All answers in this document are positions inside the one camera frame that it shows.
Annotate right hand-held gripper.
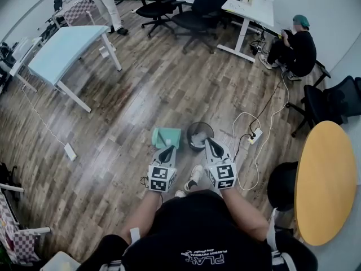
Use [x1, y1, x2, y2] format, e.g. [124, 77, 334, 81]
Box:
[204, 138, 237, 190]

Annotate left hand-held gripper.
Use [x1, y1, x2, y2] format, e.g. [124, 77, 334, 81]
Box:
[147, 145, 178, 193]

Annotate mint green dustpan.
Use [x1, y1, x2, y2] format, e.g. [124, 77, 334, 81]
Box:
[152, 127, 182, 150]

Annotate white paper pieces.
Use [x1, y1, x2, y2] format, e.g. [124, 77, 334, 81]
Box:
[189, 132, 209, 148]

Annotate black mesh waste bin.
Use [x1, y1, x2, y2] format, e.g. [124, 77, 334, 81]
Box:
[186, 121, 215, 152]

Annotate person's left forearm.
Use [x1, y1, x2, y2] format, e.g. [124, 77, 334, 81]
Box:
[121, 190, 167, 245]

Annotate person's right forearm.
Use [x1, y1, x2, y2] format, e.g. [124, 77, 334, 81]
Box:
[222, 187, 268, 241]

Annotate person's right white shoe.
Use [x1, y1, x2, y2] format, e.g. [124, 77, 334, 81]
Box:
[184, 164, 204, 192]

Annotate black stool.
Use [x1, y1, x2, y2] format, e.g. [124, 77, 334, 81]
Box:
[267, 161, 299, 212]

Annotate person's black t-shirt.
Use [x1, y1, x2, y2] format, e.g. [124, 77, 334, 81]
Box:
[77, 189, 319, 271]

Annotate round wooden table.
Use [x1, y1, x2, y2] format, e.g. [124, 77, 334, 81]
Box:
[294, 120, 358, 247]

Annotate small white box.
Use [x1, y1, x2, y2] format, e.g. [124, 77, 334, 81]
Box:
[99, 42, 116, 59]

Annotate black office chair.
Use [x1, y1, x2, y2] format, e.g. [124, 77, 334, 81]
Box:
[170, 0, 237, 55]
[286, 75, 361, 138]
[134, 0, 187, 38]

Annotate light blue table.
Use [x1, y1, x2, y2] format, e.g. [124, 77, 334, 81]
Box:
[27, 25, 122, 113]

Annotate white standing desk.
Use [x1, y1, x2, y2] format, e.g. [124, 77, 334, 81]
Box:
[216, 0, 275, 64]

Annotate black equipment stand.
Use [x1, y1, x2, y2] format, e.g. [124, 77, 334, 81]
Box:
[0, 162, 25, 200]

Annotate checkered tablecloth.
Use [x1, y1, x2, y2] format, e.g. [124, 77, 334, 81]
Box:
[53, 0, 98, 28]
[0, 185, 51, 265]

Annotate small white desk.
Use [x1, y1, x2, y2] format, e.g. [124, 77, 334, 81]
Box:
[10, 37, 43, 93]

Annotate long black cable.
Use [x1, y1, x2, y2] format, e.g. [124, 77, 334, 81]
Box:
[232, 72, 283, 163]

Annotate grey harness strap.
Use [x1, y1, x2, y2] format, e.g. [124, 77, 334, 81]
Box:
[129, 227, 141, 245]
[266, 207, 297, 271]

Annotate white power strip with cables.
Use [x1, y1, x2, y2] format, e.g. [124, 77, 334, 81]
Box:
[231, 72, 290, 191]

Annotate tangle of cables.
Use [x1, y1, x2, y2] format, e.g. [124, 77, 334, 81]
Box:
[249, 37, 271, 56]

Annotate thin white cable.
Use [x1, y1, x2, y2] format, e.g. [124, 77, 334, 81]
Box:
[21, 85, 68, 148]

